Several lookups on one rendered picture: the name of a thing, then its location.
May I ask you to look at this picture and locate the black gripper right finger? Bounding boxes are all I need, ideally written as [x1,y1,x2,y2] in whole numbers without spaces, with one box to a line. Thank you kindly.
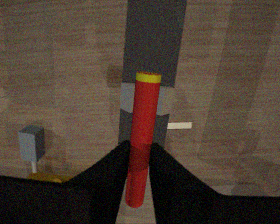
[149,143,280,224]

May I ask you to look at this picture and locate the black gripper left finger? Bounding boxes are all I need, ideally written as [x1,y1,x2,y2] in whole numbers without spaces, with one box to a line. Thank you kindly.
[0,140,130,224]

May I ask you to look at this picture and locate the red cylinder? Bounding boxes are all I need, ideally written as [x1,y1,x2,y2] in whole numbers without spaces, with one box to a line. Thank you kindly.
[125,71,162,208]

